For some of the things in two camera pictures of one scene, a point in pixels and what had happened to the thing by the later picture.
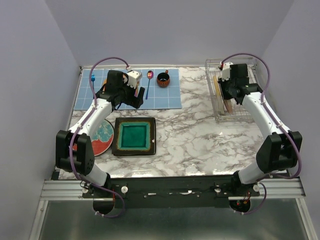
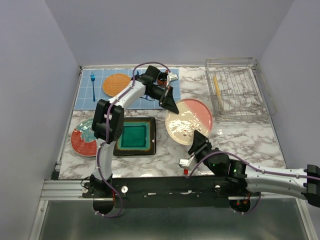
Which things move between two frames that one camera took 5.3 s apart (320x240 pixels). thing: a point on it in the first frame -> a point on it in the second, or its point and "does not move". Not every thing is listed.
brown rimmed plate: x=229 y=106 -> x=194 y=115
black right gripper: x=226 y=96 -> x=199 y=140
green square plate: x=134 y=136 does not move
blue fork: x=93 y=78 does not move
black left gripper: x=134 y=101 -> x=168 y=102
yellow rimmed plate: x=217 y=94 does not move
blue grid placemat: x=158 y=97 does not move
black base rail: x=171 y=192 does not move
